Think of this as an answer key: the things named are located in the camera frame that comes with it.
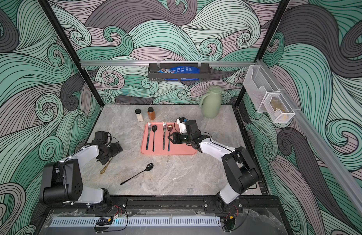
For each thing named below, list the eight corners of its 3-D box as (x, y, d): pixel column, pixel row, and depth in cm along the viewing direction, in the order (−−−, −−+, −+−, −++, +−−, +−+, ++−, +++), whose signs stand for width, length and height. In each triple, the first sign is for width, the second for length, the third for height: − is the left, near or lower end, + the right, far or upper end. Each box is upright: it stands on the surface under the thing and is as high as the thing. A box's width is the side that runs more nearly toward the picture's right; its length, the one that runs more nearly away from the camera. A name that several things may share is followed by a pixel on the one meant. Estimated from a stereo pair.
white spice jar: (137, 121, 112) (134, 113, 104) (138, 117, 115) (135, 108, 107) (142, 121, 112) (140, 113, 104) (143, 117, 115) (141, 108, 107)
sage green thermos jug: (198, 118, 114) (202, 94, 96) (197, 109, 121) (201, 85, 102) (218, 118, 114) (226, 94, 96) (216, 109, 121) (223, 85, 102)
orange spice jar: (149, 120, 112) (147, 112, 105) (149, 114, 115) (148, 106, 108) (155, 120, 112) (153, 112, 105) (155, 114, 115) (154, 106, 108)
